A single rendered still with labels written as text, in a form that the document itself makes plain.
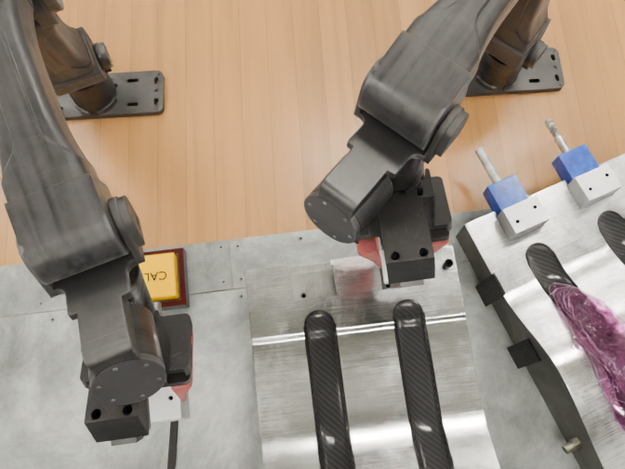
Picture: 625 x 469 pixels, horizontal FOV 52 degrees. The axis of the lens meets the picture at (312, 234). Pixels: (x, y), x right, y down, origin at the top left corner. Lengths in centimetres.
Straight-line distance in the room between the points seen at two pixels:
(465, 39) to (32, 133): 34
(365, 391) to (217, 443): 21
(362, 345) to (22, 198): 43
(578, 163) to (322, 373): 44
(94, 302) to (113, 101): 52
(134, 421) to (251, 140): 52
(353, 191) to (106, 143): 54
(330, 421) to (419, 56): 44
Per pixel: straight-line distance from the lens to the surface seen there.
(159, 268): 86
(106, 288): 53
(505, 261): 86
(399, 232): 58
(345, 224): 54
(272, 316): 77
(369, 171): 54
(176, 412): 70
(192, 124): 97
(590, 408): 83
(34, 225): 51
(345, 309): 78
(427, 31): 54
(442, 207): 66
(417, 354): 79
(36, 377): 93
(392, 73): 52
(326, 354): 78
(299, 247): 89
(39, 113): 53
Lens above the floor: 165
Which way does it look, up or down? 73 degrees down
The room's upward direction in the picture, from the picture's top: straight up
